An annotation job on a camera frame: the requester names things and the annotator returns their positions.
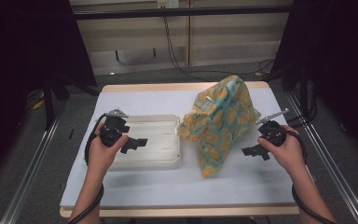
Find person's right hand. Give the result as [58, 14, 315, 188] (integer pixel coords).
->
[256, 125, 307, 175]

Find black horizontal bar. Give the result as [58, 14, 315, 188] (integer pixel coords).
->
[74, 5, 293, 21]

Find white wall socket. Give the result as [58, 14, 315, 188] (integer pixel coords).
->
[157, 0, 181, 9]

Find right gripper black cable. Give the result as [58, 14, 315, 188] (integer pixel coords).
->
[279, 127, 337, 224]

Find teal bag with orange print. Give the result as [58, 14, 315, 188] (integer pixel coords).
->
[176, 75, 262, 179]

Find black metal stand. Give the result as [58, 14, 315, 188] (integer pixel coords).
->
[42, 82, 56, 131]

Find black floor cables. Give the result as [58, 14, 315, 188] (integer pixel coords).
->
[287, 80, 319, 129]

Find white plastic tray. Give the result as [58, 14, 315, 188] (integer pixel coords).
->
[106, 114, 183, 172]

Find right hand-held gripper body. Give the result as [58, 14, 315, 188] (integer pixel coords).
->
[255, 107, 290, 147]

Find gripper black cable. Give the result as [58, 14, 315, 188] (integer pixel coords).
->
[279, 127, 337, 224]
[68, 113, 108, 224]

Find person's left hand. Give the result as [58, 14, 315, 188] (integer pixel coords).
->
[87, 124, 130, 178]

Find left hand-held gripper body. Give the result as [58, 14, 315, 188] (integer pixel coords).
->
[99, 108, 131, 148]

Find pale blue table mat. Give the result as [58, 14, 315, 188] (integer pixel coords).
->
[60, 88, 296, 209]

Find black hanging wall cable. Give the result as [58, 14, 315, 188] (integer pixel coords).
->
[162, 15, 276, 82]

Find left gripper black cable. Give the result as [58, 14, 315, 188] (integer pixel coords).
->
[68, 113, 108, 224]

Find black curtain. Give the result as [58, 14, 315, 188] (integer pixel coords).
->
[269, 0, 358, 162]
[0, 0, 98, 185]

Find wooden table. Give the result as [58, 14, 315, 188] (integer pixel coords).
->
[59, 81, 300, 218]

